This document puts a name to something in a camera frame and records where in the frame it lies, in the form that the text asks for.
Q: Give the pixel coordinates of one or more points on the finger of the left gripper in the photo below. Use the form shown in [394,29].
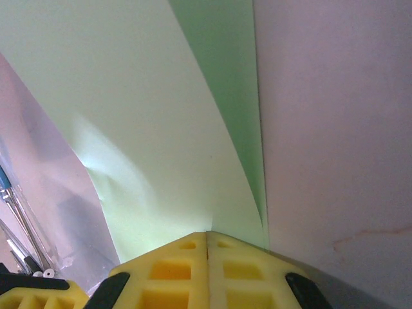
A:
[38,296]

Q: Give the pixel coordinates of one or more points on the light green paper sheet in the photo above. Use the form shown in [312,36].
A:
[145,112]

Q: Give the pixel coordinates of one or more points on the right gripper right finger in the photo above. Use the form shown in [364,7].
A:
[244,277]

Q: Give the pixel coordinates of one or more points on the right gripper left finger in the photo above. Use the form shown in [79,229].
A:
[167,277]

